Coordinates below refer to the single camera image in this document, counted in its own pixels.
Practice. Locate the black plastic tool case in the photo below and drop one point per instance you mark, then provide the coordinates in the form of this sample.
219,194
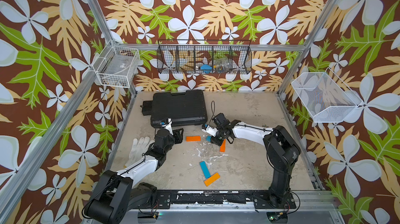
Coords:
183,108

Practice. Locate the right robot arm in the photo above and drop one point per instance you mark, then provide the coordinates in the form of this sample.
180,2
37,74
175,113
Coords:
281,150

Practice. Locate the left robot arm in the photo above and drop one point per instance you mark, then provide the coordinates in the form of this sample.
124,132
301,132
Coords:
118,192

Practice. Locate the orange block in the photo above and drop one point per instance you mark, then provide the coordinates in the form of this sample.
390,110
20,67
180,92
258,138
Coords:
223,147
211,179
193,138

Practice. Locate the white mesh basket right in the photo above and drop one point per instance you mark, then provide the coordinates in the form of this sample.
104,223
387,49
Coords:
327,98

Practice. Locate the white work glove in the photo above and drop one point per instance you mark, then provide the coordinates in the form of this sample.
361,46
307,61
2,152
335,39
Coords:
139,147

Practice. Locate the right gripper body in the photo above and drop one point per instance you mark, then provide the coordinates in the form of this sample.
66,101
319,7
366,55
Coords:
219,136

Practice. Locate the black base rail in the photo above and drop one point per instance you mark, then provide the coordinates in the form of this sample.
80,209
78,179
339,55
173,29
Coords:
260,199

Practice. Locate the blue object in basket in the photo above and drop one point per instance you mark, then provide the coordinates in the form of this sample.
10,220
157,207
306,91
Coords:
206,69

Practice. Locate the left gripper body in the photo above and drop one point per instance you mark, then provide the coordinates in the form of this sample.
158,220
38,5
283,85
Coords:
177,138

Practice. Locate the black wire basket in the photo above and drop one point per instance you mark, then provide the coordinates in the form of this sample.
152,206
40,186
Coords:
188,55

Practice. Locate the white wire basket left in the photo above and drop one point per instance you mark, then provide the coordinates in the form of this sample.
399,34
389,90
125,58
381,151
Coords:
116,65

